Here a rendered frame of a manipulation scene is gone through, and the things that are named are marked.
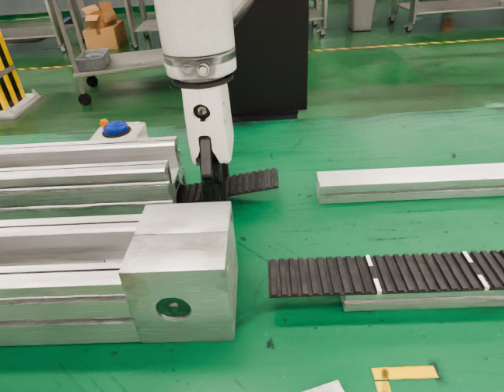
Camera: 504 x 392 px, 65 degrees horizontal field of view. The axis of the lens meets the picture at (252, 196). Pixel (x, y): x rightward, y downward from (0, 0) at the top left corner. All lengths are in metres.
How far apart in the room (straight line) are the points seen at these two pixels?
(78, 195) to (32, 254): 0.12
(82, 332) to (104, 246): 0.09
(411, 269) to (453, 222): 0.15
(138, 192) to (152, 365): 0.23
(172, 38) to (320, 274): 0.29
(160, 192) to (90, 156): 0.14
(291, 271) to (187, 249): 0.11
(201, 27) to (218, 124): 0.11
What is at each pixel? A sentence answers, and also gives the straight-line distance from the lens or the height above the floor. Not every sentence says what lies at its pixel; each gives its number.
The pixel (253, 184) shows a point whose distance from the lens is 0.55.
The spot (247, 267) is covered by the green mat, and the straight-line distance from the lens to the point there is 0.47.
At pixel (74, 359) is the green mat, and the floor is 0.78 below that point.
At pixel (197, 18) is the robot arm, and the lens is 0.44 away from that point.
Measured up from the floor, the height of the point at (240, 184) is 0.81.
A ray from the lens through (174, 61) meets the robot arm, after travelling 0.47.
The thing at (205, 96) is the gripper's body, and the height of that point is 0.95.
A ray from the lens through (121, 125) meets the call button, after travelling 0.69.
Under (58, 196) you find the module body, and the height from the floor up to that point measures 0.83.
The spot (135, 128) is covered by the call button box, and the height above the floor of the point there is 0.84.
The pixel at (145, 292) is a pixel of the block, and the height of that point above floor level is 0.85.
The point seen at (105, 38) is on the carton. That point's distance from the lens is 5.49.
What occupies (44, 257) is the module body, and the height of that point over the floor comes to 0.83.
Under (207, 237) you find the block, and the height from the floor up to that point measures 0.87.
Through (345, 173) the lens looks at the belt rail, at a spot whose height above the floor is 0.81.
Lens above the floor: 1.10
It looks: 34 degrees down
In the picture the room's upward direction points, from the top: 4 degrees counter-clockwise
